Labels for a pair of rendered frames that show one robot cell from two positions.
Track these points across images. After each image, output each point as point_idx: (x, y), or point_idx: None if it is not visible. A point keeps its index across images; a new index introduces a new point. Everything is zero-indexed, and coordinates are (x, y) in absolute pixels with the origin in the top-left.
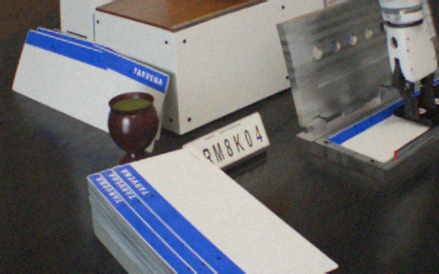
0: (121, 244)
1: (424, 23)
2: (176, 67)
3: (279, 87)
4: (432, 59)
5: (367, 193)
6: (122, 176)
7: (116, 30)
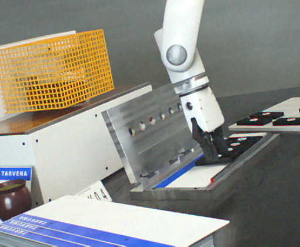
0: None
1: (209, 88)
2: (35, 160)
3: (103, 175)
4: (220, 114)
5: (201, 208)
6: (20, 220)
7: None
